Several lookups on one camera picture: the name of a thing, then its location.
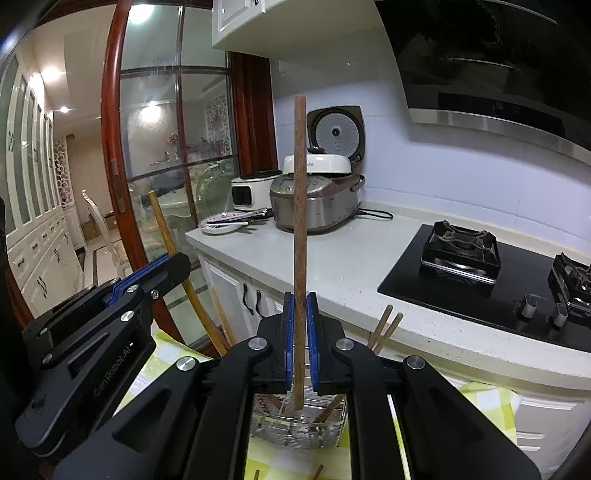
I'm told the small white kitchen appliance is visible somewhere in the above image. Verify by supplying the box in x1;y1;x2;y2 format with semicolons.
230;170;283;212

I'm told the green yellow checked tablecloth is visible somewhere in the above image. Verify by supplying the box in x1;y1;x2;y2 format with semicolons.
111;329;523;480

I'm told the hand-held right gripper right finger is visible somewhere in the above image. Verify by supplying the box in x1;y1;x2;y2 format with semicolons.
305;292;542;480

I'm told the white cooker lid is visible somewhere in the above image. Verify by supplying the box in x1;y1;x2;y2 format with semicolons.
282;154;354;176

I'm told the black range hood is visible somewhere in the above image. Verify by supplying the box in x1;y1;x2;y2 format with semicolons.
374;0;591;154

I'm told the white display cabinet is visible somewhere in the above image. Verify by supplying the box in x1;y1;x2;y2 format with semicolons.
0;54;87;320

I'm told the cream dining chair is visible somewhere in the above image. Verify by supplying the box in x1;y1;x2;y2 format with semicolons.
82;189;136;278

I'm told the metal wire utensil rack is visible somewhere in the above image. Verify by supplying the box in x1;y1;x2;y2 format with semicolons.
249;390;350;451

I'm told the white upper cabinet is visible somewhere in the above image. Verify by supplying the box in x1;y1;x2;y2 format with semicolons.
211;0;385;71

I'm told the black glass gas cooktop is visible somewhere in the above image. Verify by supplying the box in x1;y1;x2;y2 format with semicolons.
377;222;591;354

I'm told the white stone countertop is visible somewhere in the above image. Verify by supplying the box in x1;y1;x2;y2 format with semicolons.
185;209;591;394

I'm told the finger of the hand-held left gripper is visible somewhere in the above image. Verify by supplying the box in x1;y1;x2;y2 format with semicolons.
21;255;170;352
39;253;191;370

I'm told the black burner grate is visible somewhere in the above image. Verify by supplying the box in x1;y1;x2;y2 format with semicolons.
547;252;591;325
419;221;502;285

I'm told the patterned plate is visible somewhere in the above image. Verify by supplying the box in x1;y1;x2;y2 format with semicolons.
198;210;274;236

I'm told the steel rice cooker open lid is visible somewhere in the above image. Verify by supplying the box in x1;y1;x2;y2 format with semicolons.
270;105;367;234

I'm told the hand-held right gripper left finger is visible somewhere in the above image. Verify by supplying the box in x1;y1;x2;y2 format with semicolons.
51;292;296;480

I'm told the red framed glass sliding door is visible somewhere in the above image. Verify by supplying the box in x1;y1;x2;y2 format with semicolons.
100;0;279;357

